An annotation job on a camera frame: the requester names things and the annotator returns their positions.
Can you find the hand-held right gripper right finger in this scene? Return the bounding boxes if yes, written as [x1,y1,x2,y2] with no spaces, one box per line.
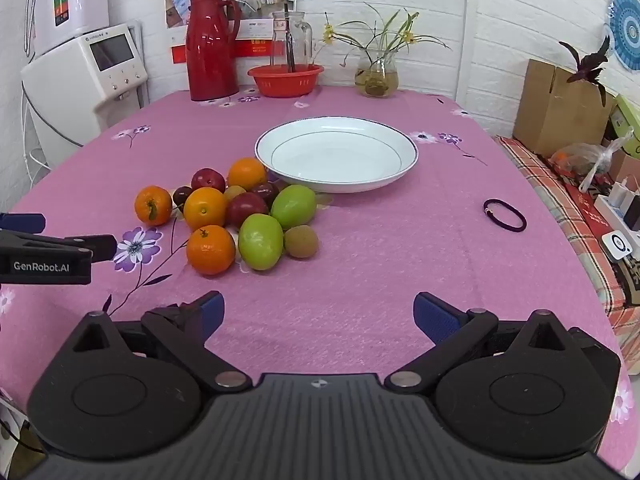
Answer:
[385,291,621,393]

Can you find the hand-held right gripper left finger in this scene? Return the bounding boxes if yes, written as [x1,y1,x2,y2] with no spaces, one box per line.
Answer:
[70,290,253,392]

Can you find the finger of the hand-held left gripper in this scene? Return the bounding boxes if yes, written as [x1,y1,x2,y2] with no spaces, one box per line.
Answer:
[0,212,47,234]
[0,230,118,262]

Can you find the orange with green leaf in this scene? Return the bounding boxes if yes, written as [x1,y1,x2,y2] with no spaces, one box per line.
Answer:
[134,186,173,227]

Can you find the green mango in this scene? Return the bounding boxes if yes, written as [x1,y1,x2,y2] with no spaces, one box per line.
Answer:
[238,213,285,271]
[270,184,318,231]

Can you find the red plum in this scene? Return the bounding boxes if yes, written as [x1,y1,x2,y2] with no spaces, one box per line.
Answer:
[226,192,270,228]
[191,168,227,193]

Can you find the white plate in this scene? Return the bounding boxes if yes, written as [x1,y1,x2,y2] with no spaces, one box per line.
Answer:
[254,116,419,194]

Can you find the pink floral tablecloth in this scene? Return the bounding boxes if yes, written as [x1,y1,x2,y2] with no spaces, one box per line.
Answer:
[0,87,636,471]

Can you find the white water dispenser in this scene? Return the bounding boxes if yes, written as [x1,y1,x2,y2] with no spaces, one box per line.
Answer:
[20,22,150,171]

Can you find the red plaid cloth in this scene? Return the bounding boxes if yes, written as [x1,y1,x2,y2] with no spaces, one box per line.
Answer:
[495,135,640,361]

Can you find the white square device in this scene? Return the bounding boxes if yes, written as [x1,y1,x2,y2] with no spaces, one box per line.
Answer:
[600,230,637,261]

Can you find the white power strip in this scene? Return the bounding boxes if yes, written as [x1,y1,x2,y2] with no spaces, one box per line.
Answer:
[594,192,640,241]

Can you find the clear plastic bag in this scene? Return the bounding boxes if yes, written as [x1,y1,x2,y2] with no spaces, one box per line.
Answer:
[549,130,633,193]

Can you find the red thermos jug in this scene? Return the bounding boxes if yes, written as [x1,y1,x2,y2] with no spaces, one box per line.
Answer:
[185,0,243,102]

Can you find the cardboard box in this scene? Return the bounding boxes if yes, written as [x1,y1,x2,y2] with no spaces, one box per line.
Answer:
[513,58,616,159]

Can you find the red plastic basket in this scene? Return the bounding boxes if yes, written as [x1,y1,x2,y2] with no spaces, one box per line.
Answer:
[247,64,325,98]

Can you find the round glass vase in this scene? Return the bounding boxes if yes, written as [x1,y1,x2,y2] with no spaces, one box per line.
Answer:
[355,55,399,98]

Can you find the green file folder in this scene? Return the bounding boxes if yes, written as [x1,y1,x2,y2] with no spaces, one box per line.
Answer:
[609,94,640,158]

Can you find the dark stirring stick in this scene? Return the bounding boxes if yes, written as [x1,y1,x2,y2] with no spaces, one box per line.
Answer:
[284,4,296,72]

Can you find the glass pitcher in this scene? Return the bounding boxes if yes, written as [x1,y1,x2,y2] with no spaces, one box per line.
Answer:
[270,11,314,73]

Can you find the green plant yellow flowers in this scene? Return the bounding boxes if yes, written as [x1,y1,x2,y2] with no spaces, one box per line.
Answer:
[312,2,451,68]

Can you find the purple leaf plant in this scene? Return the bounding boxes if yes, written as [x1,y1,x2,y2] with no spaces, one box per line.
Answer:
[558,35,613,107]

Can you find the dark purple hair tie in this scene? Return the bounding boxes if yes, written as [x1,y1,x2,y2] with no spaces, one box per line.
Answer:
[483,198,528,233]

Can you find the white wall pipe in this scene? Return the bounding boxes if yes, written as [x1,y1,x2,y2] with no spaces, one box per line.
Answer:
[451,0,481,102]

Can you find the blue decorative wall plates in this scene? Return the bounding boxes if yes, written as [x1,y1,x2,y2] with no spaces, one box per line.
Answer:
[604,0,640,72]

